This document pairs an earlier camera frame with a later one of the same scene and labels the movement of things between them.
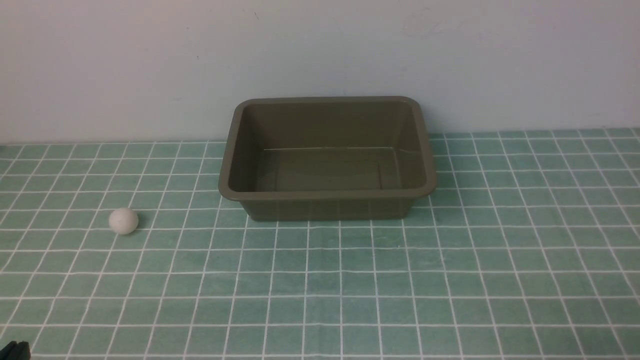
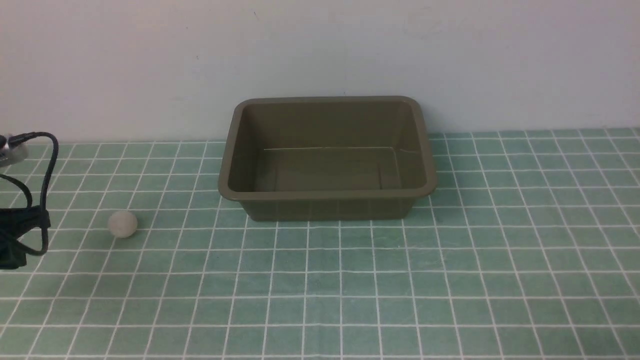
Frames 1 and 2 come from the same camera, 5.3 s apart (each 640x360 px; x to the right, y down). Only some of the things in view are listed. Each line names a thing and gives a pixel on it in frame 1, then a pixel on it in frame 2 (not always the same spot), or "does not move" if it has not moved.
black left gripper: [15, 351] → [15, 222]
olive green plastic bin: [326, 159] does not move
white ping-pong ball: [123, 221] does not move
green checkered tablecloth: [528, 248] does not move
